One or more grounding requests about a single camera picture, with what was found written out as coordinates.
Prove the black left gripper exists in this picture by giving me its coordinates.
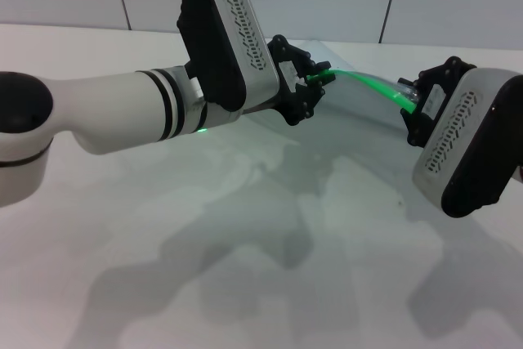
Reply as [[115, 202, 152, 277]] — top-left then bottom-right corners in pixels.
[[244, 34, 331, 128]]

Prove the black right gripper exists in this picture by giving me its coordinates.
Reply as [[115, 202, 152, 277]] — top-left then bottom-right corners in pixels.
[[398, 56, 477, 148]]

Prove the translucent green-zip document bag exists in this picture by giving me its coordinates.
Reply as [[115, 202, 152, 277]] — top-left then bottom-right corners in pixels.
[[244, 40, 422, 137]]

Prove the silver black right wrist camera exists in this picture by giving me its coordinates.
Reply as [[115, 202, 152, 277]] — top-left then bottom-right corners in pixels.
[[411, 66, 523, 219]]

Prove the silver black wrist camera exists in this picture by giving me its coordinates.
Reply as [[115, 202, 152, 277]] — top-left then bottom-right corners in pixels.
[[411, 66, 523, 219], [176, 0, 281, 114]]

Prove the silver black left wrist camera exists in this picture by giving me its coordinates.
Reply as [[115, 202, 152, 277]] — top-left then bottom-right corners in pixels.
[[176, 0, 281, 114]]

